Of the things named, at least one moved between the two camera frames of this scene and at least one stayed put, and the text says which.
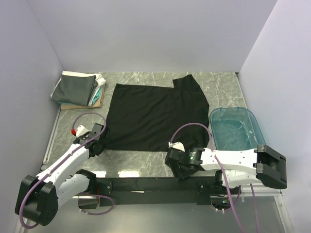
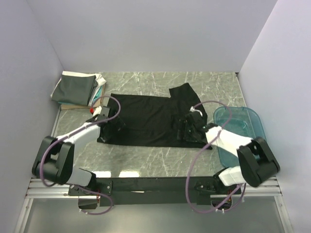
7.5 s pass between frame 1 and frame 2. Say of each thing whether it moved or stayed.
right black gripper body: moved
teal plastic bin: stayed
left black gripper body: moved
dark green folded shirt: stayed
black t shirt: moved
